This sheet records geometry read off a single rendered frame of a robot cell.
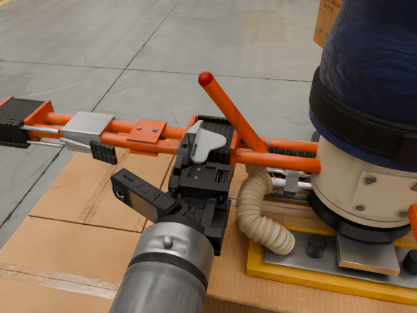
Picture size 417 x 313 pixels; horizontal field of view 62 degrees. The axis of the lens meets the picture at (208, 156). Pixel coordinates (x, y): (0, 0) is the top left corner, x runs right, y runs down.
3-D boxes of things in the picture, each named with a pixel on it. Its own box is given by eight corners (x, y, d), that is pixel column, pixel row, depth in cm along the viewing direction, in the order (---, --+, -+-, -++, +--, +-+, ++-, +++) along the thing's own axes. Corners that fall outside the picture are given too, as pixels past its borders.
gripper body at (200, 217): (231, 199, 53) (219, 267, 44) (176, 192, 54) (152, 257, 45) (234, 160, 48) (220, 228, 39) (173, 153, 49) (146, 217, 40)
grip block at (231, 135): (240, 145, 62) (242, 117, 58) (232, 182, 55) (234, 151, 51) (194, 139, 63) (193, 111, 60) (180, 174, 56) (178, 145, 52)
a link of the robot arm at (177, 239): (134, 292, 42) (121, 241, 36) (147, 258, 46) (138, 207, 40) (208, 305, 41) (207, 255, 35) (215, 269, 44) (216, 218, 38)
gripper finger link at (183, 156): (199, 146, 54) (187, 196, 49) (188, 145, 54) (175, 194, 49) (197, 127, 50) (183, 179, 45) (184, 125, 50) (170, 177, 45)
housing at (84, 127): (119, 135, 64) (115, 113, 62) (103, 157, 59) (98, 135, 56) (84, 130, 65) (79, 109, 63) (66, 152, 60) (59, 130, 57)
